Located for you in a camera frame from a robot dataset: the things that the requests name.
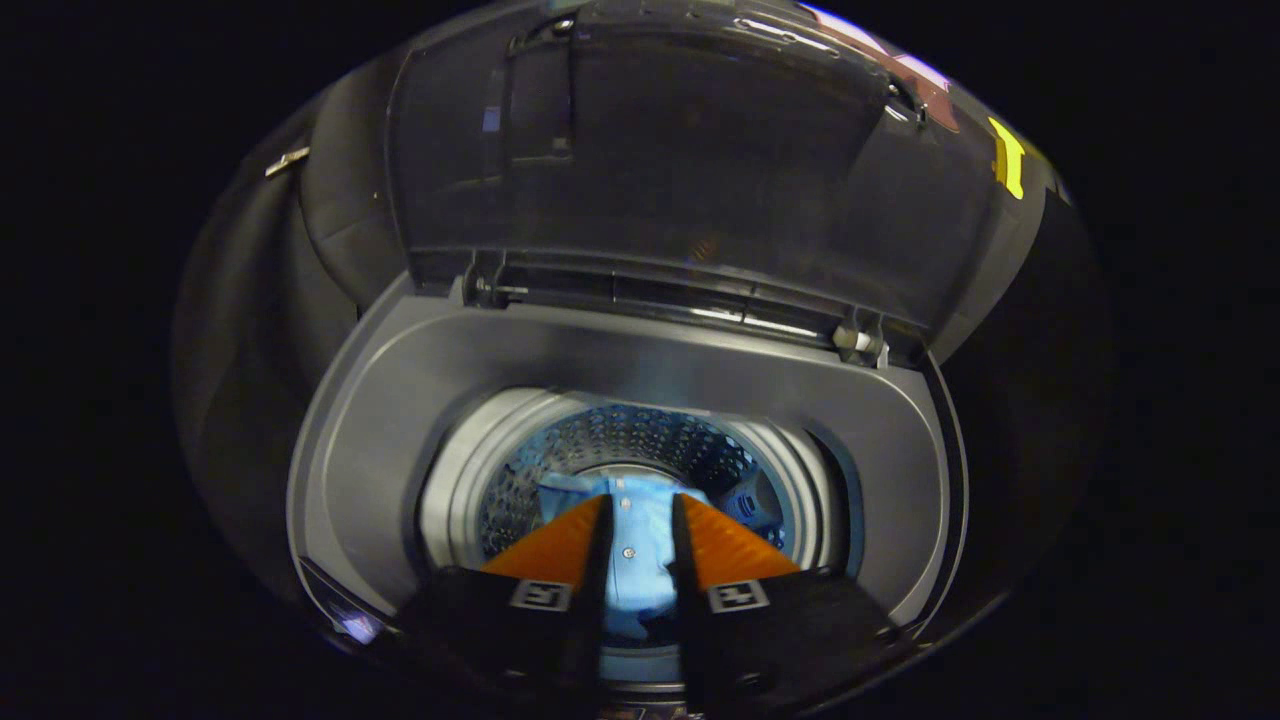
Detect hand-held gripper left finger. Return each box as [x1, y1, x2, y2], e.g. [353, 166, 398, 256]
[395, 493, 614, 696]

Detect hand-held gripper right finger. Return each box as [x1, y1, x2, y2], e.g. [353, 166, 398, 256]
[667, 492, 903, 714]

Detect light blue polo shirt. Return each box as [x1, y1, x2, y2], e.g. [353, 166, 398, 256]
[538, 472, 713, 643]

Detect dark washing machine lid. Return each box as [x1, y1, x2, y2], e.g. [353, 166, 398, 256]
[384, 0, 1049, 369]

